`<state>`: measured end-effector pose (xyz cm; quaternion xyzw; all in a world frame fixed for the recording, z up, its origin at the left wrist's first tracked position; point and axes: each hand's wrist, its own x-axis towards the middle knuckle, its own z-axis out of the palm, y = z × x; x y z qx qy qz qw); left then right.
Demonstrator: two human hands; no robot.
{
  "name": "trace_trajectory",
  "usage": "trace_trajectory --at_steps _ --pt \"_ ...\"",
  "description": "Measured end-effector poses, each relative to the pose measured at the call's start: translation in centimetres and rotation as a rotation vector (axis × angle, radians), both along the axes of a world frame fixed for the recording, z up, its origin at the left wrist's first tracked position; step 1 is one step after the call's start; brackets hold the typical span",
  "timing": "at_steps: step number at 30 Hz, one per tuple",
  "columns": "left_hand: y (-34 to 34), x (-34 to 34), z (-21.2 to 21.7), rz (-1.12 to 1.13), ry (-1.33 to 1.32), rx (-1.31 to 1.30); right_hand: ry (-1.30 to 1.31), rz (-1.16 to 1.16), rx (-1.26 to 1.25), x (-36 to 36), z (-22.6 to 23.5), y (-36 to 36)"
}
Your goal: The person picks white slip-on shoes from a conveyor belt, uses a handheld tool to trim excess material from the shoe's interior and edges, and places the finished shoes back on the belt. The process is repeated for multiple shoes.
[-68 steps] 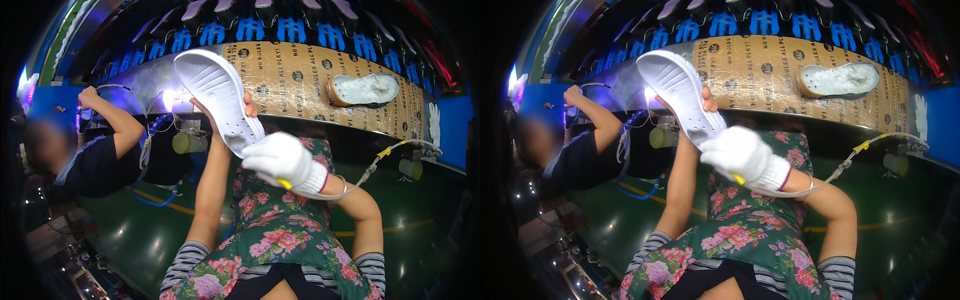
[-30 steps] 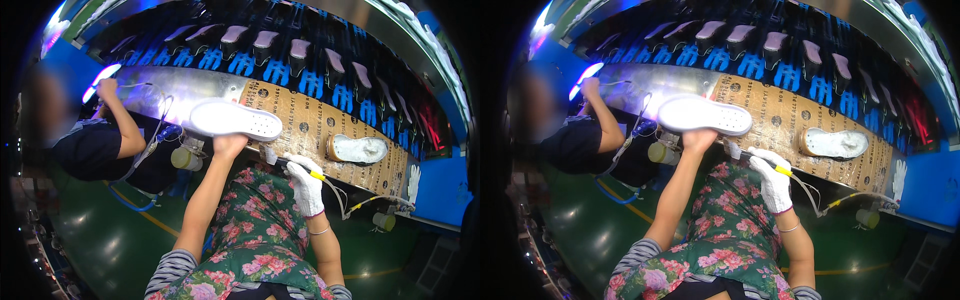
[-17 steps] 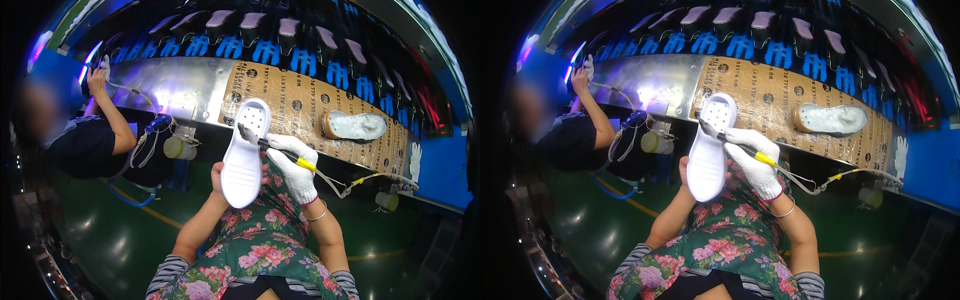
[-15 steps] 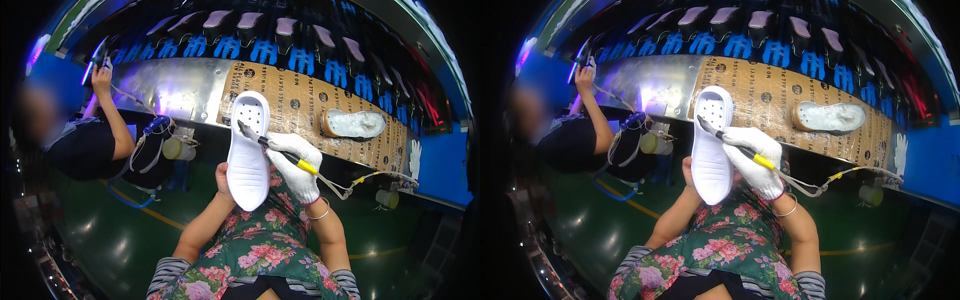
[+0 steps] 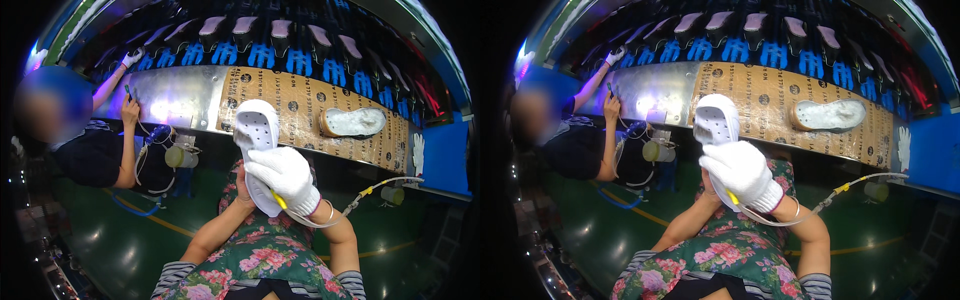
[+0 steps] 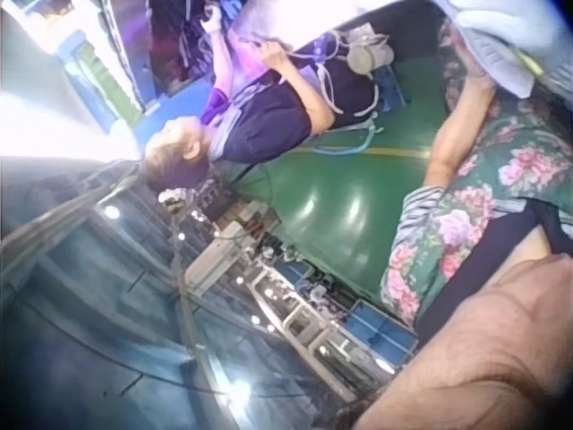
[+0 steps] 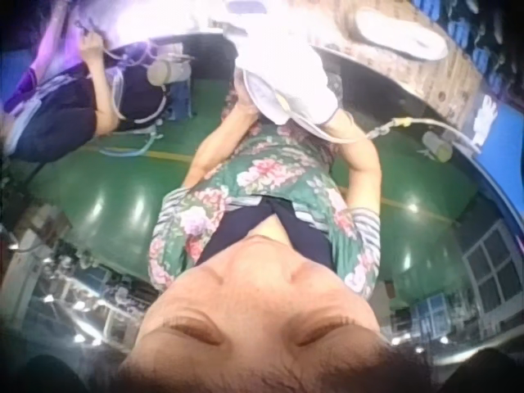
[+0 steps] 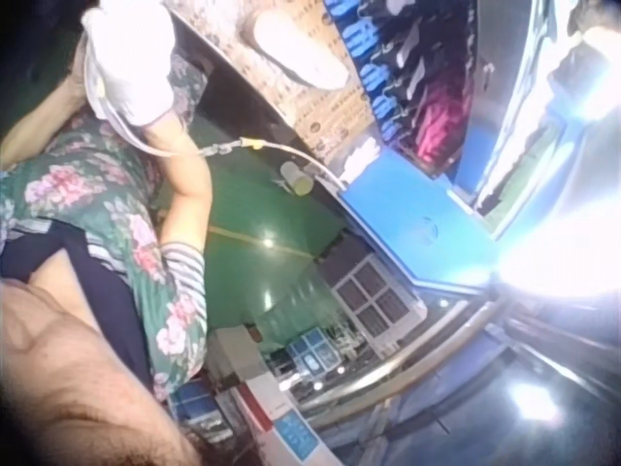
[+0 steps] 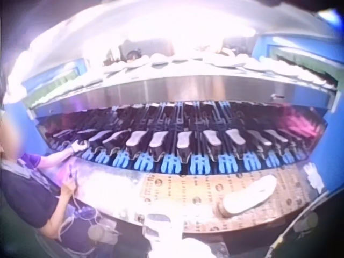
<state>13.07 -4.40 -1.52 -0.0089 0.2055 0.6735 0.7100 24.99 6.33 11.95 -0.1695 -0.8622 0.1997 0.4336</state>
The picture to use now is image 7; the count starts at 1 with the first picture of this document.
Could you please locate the cluttered work racks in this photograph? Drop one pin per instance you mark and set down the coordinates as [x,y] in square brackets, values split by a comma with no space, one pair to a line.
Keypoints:
[69,282]

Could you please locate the blue bin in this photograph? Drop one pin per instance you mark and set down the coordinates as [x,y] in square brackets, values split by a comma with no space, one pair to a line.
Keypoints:
[182,100]

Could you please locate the window frame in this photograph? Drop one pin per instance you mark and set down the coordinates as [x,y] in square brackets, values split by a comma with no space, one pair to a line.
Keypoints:
[493,266]

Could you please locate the person's right hand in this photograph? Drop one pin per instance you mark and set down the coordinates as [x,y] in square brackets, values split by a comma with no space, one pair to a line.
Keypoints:
[341,123]

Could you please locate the white shoe sole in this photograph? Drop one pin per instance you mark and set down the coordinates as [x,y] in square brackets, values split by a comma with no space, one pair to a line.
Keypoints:
[399,32]

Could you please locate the white fabric shoe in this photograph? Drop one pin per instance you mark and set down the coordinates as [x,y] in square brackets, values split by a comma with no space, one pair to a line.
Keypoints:
[282,69]

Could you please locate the blue panel with glove picture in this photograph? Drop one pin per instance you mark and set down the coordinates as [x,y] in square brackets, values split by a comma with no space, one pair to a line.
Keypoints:
[499,131]

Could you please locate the wooden workbench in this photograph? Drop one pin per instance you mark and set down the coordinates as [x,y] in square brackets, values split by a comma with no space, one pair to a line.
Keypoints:
[401,78]

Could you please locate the person's left hand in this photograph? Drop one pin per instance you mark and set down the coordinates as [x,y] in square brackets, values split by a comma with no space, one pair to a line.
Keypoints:
[240,107]

